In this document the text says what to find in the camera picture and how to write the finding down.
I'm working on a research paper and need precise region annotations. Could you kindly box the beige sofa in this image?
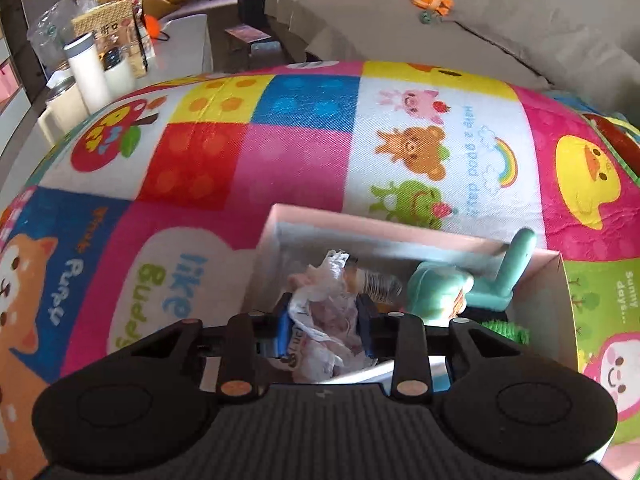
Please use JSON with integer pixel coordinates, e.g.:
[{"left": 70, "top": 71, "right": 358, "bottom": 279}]
[{"left": 262, "top": 0, "right": 640, "bottom": 111}]

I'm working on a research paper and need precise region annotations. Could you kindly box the clear plastic bag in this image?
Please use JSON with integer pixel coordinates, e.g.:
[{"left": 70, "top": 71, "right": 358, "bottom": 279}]
[{"left": 27, "top": 0, "right": 101, "bottom": 71}]

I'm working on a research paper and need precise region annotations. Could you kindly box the white pitcher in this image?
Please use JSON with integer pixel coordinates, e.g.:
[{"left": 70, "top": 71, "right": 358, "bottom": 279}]
[{"left": 37, "top": 77, "right": 91, "bottom": 146}]

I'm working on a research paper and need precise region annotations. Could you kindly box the orange ball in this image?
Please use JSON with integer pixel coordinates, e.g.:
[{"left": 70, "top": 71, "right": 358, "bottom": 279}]
[{"left": 142, "top": 14, "right": 168, "bottom": 41}]

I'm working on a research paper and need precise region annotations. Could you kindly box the small pink stool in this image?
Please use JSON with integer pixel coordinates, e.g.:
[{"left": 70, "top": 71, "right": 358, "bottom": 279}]
[{"left": 225, "top": 24, "right": 283, "bottom": 68}]

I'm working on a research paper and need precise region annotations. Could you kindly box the mint green toy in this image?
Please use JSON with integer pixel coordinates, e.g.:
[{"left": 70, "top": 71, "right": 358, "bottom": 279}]
[{"left": 406, "top": 261, "right": 476, "bottom": 328}]

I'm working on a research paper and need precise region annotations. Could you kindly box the colourful printed blanket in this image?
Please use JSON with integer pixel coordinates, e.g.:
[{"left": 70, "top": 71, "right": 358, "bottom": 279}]
[{"left": 0, "top": 60, "right": 640, "bottom": 480}]

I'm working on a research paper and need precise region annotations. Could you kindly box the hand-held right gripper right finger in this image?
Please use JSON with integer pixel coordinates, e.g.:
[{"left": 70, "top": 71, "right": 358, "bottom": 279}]
[{"left": 355, "top": 292, "right": 531, "bottom": 403}]

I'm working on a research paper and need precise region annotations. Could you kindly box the pink white lace cloth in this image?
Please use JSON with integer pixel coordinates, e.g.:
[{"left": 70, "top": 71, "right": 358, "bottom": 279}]
[{"left": 287, "top": 249, "right": 396, "bottom": 383}]

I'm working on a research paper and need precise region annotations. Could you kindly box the green toy grass patch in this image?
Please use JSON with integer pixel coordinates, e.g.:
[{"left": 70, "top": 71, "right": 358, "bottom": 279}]
[{"left": 480, "top": 317, "right": 531, "bottom": 346}]

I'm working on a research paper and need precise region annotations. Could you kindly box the white thermos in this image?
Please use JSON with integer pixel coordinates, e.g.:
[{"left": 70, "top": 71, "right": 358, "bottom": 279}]
[{"left": 63, "top": 32, "right": 113, "bottom": 113}]

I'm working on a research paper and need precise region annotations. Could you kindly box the small clear plastic toy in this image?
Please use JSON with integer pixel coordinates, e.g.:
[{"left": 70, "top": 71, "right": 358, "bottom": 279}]
[{"left": 350, "top": 255, "right": 403, "bottom": 303}]

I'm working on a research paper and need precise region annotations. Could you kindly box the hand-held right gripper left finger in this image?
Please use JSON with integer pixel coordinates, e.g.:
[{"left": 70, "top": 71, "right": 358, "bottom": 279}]
[{"left": 120, "top": 292, "right": 293, "bottom": 403}]

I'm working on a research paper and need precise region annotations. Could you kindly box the pink cardboard box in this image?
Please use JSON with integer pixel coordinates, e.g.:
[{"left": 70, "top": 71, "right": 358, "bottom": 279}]
[{"left": 242, "top": 203, "right": 581, "bottom": 393}]

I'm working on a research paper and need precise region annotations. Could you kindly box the small white black-capped bottle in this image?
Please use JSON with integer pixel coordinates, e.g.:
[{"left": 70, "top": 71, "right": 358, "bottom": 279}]
[{"left": 102, "top": 47, "right": 137, "bottom": 95}]

